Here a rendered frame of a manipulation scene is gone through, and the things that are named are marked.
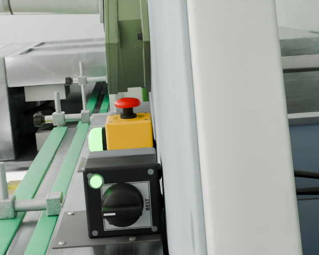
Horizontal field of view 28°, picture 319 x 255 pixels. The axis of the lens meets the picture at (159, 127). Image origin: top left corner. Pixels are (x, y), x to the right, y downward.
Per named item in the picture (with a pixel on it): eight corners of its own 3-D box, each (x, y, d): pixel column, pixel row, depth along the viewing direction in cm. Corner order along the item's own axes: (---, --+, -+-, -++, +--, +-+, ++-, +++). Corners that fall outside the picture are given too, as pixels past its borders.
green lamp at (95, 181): (102, 186, 67) (90, 187, 67) (101, 175, 67) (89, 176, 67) (102, 188, 66) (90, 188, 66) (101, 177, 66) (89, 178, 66)
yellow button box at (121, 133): (155, 153, 103) (110, 156, 103) (153, 108, 102) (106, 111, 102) (157, 165, 96) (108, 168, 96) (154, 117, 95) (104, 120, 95)
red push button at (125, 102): (116, 118, 100) (114, 97, 100) (141, 116, 100) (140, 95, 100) (115, 123, 96) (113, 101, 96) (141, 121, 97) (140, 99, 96)
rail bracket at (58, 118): (94, 161, 145) (40, 165, 145) (88, 88, 142) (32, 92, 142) (93, 164, 143) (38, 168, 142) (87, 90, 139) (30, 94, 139)
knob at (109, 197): (145, 221, 68) (145, 232, 65) (103, 224, 68) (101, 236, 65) (142, 181, 67) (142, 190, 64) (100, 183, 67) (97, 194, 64)
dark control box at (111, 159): (162, 210, 76) (92, 214, 76) (158, 145, 75) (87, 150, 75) (166, 235, 68) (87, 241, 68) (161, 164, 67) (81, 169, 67)
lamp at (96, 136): (109, 151, 102) (90, 152, 102) (107, 124, 101) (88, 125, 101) (108, 158, 97) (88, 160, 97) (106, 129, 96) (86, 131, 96)
